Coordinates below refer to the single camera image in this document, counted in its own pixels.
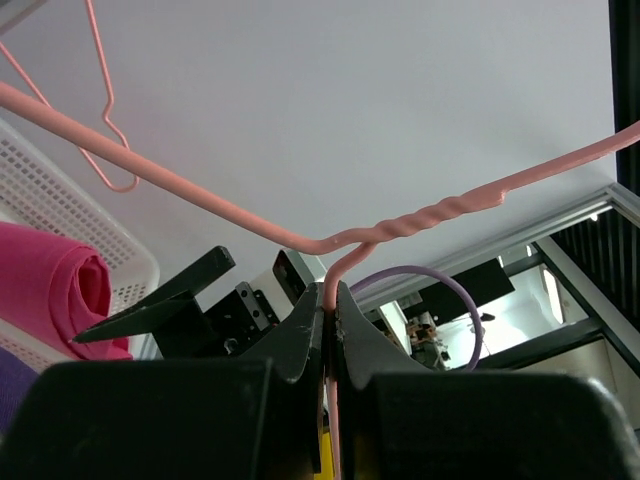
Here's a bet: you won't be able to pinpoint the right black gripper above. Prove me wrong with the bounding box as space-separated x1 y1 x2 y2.
73 246 305 359

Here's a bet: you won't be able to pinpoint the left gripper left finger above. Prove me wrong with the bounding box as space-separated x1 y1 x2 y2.
1 283 323 479

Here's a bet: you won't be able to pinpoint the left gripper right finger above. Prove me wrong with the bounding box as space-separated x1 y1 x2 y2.
333 285 639 479

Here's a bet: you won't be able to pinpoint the pink trousers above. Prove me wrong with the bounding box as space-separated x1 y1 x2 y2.
1 222 132 360

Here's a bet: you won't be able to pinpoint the pink wire hanger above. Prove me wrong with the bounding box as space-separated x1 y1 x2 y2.
0 82 640 480
0 0 139 193

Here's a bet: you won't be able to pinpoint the white plastic basket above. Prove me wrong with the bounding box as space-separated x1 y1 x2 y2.
0 119 162 374

